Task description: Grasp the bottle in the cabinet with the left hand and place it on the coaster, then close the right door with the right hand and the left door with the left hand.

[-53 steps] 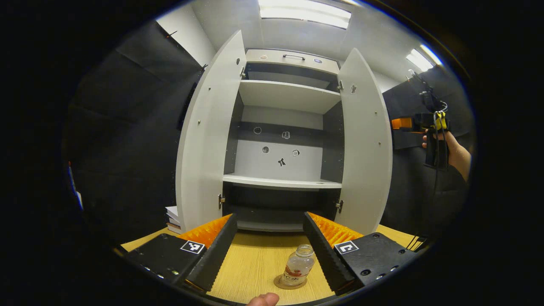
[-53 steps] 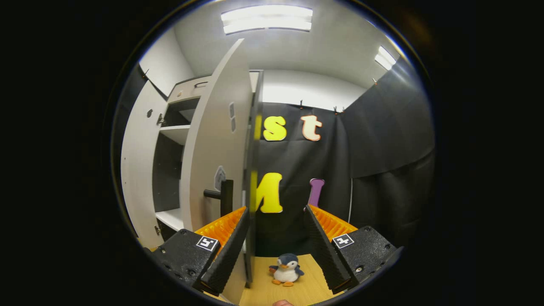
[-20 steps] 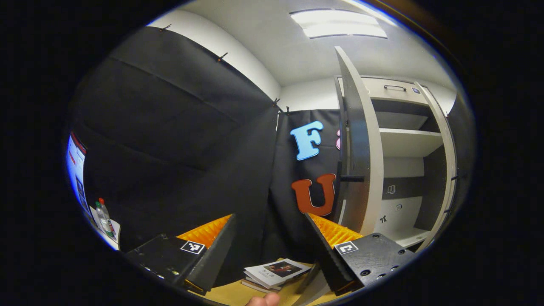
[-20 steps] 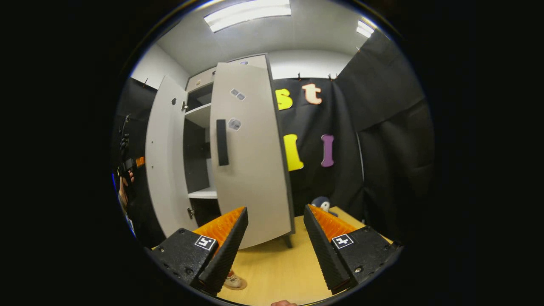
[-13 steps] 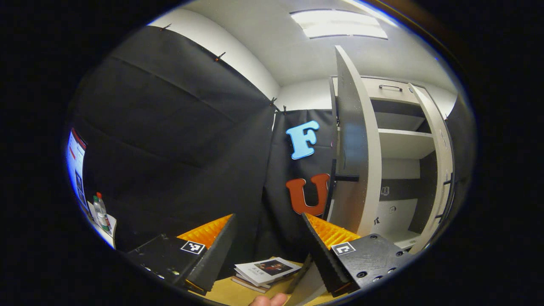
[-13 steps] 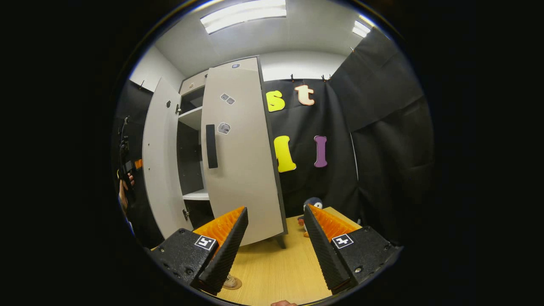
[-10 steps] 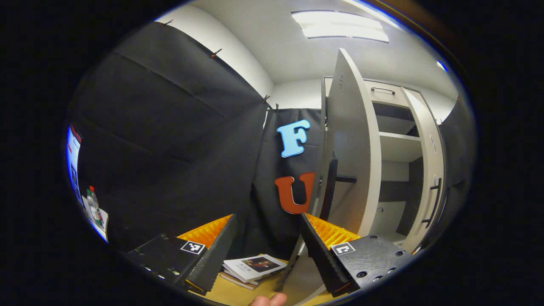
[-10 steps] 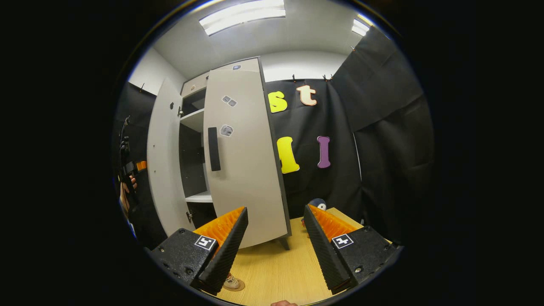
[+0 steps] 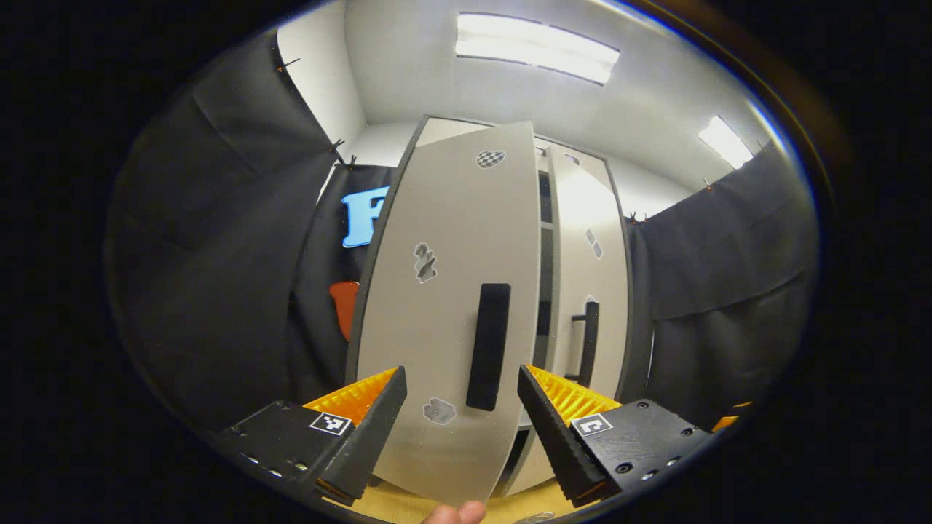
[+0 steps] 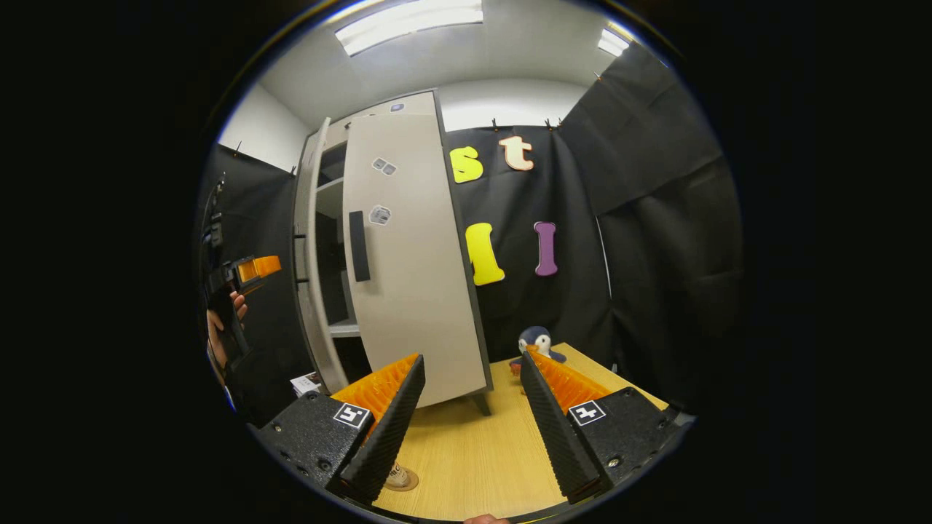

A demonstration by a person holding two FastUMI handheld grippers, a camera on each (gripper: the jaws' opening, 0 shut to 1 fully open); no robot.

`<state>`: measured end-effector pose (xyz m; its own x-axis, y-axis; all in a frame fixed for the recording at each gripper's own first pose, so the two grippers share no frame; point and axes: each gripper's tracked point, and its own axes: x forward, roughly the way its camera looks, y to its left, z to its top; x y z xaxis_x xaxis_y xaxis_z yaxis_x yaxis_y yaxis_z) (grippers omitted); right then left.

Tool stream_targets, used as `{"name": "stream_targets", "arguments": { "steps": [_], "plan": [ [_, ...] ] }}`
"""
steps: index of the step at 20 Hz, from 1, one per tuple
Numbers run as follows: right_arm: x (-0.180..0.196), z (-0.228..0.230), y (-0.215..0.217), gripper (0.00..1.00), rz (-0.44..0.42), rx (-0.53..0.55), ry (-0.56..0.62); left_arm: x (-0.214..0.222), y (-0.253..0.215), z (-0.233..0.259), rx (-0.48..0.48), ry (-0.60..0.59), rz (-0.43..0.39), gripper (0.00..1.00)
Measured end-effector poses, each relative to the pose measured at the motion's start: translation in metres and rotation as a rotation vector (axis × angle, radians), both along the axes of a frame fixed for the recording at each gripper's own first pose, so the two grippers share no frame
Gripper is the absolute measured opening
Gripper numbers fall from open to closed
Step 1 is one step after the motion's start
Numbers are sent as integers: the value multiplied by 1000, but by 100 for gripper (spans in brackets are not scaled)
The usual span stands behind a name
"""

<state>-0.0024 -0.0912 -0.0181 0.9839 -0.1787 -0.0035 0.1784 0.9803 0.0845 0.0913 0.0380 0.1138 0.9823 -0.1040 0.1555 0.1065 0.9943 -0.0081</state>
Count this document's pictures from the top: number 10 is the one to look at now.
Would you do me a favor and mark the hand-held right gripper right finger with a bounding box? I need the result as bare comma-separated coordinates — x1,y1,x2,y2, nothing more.
519,349,689,504

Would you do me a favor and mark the black backdrop cloth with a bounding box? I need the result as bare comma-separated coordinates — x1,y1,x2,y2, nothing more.
197,44,743,419

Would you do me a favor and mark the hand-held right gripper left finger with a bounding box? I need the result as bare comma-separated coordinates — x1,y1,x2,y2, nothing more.
255,353,427,505

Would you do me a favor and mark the penguin plush toy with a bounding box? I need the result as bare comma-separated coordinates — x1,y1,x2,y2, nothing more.
510,325,567,377

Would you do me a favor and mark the large ceiling light panel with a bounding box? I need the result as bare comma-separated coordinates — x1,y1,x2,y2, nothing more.
335,0,485,57

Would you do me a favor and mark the grey cabinet door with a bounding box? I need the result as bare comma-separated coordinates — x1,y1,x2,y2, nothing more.
293,116,352,395
342,113,494,410

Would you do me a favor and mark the grey cabinet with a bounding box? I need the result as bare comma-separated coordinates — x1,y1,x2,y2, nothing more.
291,89,496,417

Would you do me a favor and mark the small ceiling light panel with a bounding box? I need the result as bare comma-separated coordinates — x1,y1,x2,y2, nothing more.
597,28,631,57

